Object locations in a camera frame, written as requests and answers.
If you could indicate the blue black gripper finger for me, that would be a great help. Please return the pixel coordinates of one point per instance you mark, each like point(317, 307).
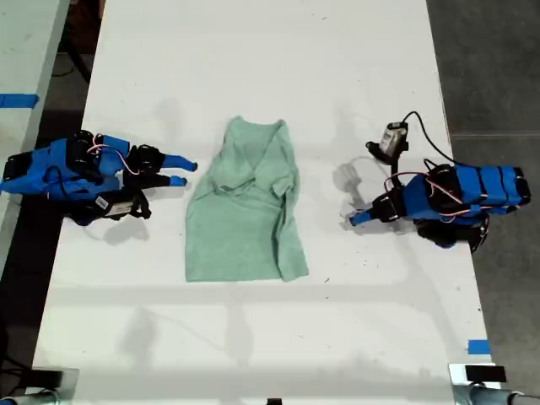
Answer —
point(179, 162)
point(166, 181)

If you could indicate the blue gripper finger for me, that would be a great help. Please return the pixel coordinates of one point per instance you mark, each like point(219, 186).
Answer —
point(363, 217)

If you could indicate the pale green t-shirt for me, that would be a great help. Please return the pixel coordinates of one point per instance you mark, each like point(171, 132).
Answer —
point(236, 236)

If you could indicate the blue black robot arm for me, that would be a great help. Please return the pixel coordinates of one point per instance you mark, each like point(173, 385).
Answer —
point(38, 171)
point(485, 190)

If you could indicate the long blue tape strip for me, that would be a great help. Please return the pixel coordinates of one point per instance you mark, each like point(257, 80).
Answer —
point(17, 100)

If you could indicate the white side table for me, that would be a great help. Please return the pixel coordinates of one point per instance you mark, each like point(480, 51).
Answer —
point(25, 50)

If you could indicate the short blue tape piece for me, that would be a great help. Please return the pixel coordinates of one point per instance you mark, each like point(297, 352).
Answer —
point(478, 347)

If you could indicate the small black block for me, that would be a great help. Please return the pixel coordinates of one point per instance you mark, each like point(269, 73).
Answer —
point(274, 401)

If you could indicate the black camera box white label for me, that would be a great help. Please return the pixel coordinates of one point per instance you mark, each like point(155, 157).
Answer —
point(114, 208)

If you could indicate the black camera box silver label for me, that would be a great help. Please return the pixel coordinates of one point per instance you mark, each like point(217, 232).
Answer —
point(392, 141)

